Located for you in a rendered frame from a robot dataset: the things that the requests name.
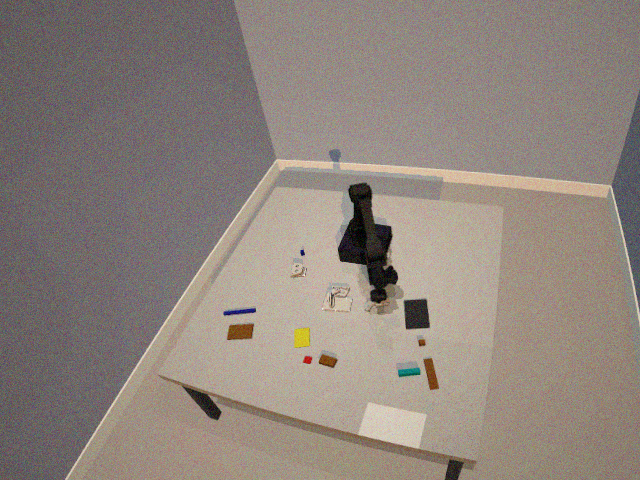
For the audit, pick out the teal block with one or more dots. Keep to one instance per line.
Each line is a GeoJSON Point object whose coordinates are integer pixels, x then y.
{"type": "Point", "coordinates": [409, 372]}

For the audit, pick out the dark blue flat bar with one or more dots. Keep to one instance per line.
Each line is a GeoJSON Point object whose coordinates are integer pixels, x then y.
{"type": "Point", "coordinates": [240, 312]}

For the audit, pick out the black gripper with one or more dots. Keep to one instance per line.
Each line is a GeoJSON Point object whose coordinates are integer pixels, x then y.
{"type": "Point", "coordinates": [377, 295]}

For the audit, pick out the yellow flat plate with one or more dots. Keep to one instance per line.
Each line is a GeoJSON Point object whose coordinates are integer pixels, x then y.
{"type": "Point", "coordinates": [301, 337]}

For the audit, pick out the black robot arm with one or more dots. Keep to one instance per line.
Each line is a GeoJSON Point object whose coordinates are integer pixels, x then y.
{"type": "Point", "coordinates": [363, 223]}

